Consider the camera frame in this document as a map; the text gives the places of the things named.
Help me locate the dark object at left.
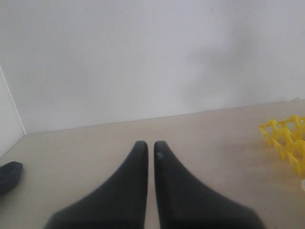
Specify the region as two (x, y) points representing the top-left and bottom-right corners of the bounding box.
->
(0, 161), (23, 195)

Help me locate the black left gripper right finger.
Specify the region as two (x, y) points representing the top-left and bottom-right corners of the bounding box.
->
(154, 141), (265, 229)

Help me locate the yellow plastic egg tray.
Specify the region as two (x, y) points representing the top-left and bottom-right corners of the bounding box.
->
(259, 115), (305, 176)

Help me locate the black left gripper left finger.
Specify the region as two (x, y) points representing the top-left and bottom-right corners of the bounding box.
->
(45, 141), (148, 229)

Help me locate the clear plastic bin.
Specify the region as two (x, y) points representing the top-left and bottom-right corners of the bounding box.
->
(301, 179), (305, 191)

